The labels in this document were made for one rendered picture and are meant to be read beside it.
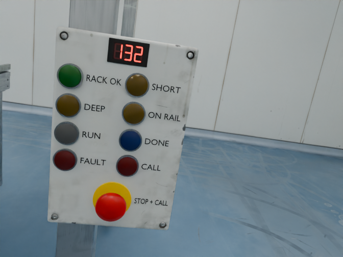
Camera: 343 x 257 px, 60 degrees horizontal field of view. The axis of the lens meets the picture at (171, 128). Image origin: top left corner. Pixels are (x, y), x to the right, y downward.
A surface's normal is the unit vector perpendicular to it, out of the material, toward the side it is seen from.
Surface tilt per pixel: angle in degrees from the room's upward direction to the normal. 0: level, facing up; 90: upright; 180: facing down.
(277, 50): 90
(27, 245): 0
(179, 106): 90
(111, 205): 85
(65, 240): 90
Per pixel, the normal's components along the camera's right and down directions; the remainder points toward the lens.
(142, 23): 0.02, 0.27
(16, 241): 0.15, -0.95
